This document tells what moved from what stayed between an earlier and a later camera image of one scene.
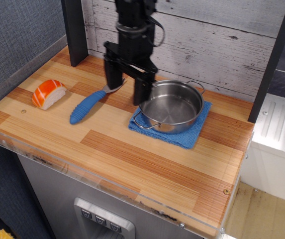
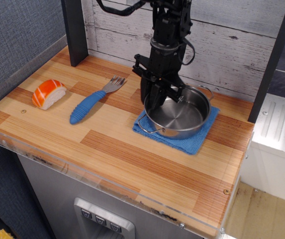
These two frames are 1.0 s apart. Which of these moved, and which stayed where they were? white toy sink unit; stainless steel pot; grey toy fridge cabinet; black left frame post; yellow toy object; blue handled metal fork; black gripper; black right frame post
Moved: black gripper; stainless steel pot
Stayed: blue handled metal fork; yellow toy object; black right frame post; white toy sink unit; grey toy fridge cabinet; black left frame post
